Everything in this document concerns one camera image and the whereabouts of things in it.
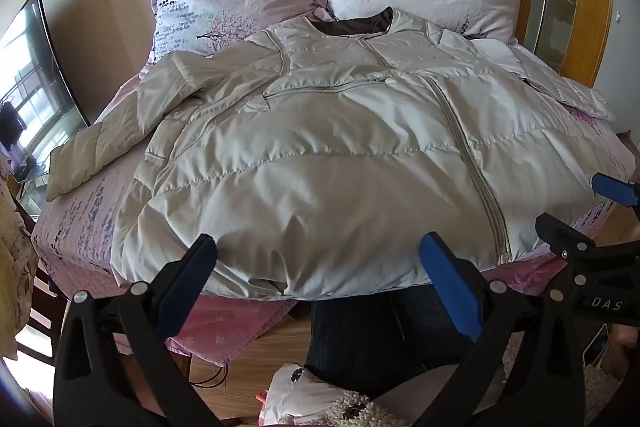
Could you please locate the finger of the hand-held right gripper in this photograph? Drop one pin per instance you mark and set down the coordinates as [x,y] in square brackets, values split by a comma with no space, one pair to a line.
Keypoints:
[557,232]
[617,191]

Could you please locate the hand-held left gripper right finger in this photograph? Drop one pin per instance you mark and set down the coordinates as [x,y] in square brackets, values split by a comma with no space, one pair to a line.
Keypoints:
[450,279]

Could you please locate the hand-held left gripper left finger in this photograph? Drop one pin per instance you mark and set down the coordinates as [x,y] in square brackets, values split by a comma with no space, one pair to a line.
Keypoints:
[185,274]

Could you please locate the beige puffer jacket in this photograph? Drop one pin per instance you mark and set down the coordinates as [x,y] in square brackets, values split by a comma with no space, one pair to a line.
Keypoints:
[325,157]

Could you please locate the person's right hand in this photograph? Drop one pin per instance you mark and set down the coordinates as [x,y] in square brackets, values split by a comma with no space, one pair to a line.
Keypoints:
[626,349]

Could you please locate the person's dark trouser legs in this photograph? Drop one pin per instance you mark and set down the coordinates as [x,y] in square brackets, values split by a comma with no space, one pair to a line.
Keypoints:
[360,337]

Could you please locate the pink floral bed sheet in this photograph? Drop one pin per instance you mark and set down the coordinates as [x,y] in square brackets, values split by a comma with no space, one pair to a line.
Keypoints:
[80,227]

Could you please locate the dark wooden chair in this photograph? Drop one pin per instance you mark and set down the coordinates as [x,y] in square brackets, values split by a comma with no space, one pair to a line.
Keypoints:
[42,302]

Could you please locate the white plush slipper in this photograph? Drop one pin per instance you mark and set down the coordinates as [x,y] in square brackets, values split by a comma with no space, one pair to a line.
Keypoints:
[295,389]

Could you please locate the beige fluffy slipper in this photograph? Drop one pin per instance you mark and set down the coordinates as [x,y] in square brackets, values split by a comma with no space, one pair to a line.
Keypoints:
[357,412]

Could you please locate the yellow floral cloth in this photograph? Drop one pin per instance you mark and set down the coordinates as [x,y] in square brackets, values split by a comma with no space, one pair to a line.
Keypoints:
[15,247]

